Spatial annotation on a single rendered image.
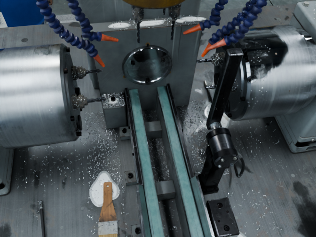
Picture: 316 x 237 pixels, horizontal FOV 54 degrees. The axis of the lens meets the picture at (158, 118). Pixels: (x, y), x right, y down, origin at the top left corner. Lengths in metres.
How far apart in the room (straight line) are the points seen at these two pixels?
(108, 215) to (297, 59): 0.63
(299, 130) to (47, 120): 0.71
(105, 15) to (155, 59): 0.19
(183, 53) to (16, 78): 0.45
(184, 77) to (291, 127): 0.37
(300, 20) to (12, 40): 1.07
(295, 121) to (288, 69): 0.26
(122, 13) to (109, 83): 0.21
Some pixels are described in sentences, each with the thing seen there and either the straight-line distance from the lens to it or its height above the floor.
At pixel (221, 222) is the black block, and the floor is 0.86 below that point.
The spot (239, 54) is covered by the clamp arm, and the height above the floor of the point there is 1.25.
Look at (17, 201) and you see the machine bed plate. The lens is 0.98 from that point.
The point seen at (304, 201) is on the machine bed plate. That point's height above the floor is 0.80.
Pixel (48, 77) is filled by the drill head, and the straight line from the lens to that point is 0.71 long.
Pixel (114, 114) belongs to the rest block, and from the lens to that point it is 0.97.
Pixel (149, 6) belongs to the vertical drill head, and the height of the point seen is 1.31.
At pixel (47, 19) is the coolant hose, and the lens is 0.65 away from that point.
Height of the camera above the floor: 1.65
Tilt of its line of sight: 53 degrees down
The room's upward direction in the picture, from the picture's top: 3 degrees clockwise
